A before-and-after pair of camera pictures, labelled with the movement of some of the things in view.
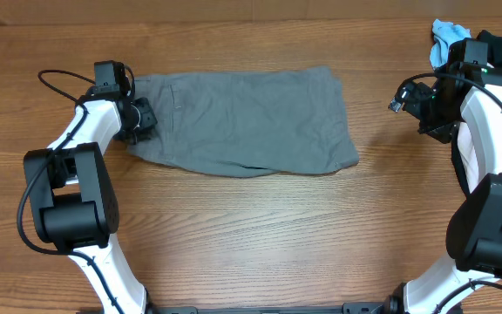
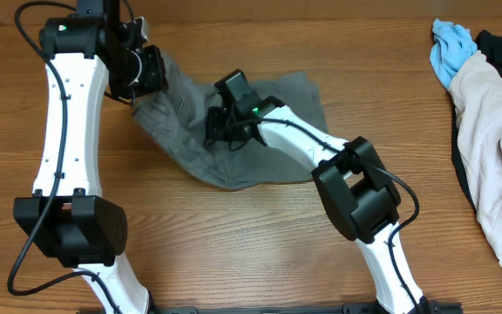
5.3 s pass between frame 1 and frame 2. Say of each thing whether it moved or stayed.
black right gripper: moved
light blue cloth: stayed
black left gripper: moved
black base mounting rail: stayed
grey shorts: moved
